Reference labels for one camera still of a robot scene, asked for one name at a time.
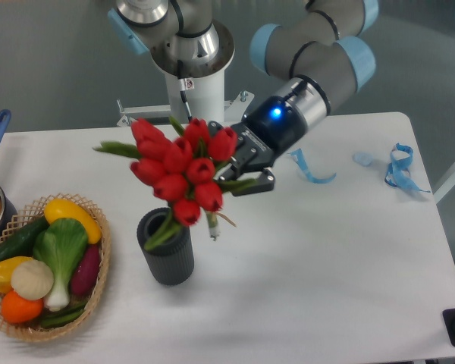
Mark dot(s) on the white garlic bulb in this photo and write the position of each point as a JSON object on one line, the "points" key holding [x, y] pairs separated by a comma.
{"points": [[32, 280]]}

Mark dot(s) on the dark grey ribbed vase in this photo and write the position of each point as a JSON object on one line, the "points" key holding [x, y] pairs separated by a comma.
{"points": [[172, 262]]}

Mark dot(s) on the blue ribbon strip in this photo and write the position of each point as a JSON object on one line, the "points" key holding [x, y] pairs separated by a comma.
{"points": [[299, 158]]}

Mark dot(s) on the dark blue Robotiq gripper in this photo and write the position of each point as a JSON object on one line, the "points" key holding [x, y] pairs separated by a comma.
{"points": [[267, 133]]}

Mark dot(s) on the white metal mounting frame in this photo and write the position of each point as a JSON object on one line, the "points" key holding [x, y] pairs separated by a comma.
{"points": [[234, 110]]}

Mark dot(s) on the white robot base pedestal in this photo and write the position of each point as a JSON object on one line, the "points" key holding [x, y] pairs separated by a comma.
{"points": [[194, 72]]}

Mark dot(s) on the orange fruit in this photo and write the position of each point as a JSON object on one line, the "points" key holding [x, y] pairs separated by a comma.
{"points": [[16, 310]]}

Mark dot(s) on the blue ribbon right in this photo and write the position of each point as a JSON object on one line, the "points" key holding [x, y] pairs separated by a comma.
{"points": [[398, 170]]}

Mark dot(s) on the dark green cucumber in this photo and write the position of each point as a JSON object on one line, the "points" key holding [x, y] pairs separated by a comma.
{"points": [[21, 242]]}

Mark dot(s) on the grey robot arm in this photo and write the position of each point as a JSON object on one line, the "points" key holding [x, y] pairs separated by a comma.
{"points": [[323, 62]]}

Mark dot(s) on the yellow bell pepper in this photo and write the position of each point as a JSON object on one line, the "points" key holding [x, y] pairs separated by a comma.
{"points": [[7, 268]]}

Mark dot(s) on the small light blue cap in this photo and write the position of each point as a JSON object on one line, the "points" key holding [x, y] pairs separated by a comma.
{"points": [[362, 158]]}

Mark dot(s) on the red tulip bouquet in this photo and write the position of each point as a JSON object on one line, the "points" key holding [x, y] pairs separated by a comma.
{"points": [[181, 171]]}

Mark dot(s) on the woven wicker basket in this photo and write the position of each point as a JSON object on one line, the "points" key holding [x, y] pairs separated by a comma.
{"points": [[31, 331]]}

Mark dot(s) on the green bean pods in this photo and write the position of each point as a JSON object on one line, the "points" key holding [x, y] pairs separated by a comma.
{"points": [[62, 317]]}

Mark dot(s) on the purple sweet potato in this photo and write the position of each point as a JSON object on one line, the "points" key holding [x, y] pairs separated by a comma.
{"points": [[85, 276]]}

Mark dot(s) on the green bok choy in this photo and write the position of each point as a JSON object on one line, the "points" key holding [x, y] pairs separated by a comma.
{"points": [[61, 247]]}

